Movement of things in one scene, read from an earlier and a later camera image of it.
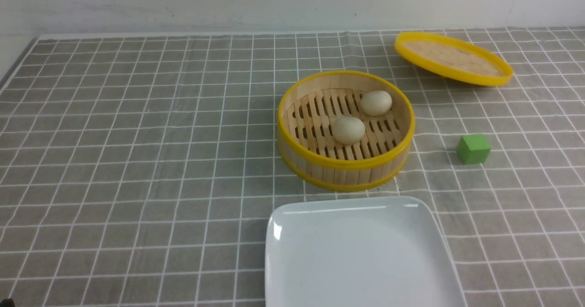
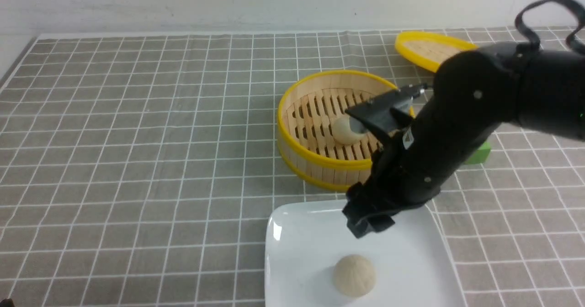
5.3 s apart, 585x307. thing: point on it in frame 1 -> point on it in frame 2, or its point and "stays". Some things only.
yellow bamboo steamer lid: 454,57 stays
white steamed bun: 376,103 -> 354,275
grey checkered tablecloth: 140,170 stays
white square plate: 358,251 stays
